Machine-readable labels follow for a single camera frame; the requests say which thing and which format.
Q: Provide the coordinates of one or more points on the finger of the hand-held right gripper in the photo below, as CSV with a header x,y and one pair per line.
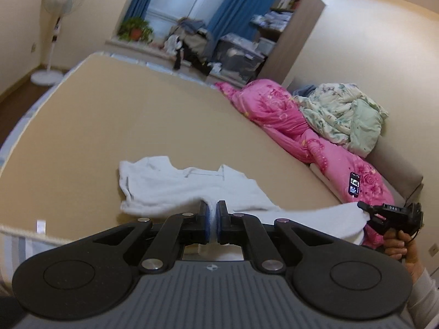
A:
x,y
368,207
377,224

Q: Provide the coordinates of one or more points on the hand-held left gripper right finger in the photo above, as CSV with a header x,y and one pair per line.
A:
x,y
220,222

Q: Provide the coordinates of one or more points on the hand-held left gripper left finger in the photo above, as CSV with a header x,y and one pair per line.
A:
x,y
205,222

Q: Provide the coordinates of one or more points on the white long-sleeved shirt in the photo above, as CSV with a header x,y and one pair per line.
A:
x,y
171,185

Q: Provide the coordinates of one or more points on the person's right forearm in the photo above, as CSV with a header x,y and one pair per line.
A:
x,y
425,294

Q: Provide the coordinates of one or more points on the pile of clothes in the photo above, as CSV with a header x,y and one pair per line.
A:
x,y
192,41

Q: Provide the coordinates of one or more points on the person's right hand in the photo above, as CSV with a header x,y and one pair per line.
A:
x,y
398,246

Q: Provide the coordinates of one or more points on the black smartphone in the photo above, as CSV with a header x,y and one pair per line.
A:
x,y
354,185

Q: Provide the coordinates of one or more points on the pale green floral quilt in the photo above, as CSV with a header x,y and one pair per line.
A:
x,y
343,116

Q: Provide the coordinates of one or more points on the pink floral quilt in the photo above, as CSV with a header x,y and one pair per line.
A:
x,y
274,109

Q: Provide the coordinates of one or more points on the bed with tan sheet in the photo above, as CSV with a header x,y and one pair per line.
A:
x,y
137,109

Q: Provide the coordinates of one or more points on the blue grey cloth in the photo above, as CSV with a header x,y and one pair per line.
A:
x,y
305,89

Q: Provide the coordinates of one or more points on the clear plastic storage bin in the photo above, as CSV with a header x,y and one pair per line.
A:
x,y
240,58

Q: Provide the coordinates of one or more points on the wooden shelf unit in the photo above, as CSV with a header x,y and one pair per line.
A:
x,y
301,34

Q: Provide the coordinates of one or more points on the potted green plant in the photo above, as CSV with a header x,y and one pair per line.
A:
x,y
135,31

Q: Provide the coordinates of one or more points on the stack of white boxes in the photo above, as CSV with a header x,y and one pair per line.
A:
x,y
274,20

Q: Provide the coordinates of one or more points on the wide blue curtain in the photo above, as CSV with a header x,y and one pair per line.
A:
x,y
240,10

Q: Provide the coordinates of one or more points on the white wall socket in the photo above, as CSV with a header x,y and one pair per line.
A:
x,y
432,251

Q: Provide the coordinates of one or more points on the window with white frame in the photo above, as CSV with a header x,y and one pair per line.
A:
x,y
185,0

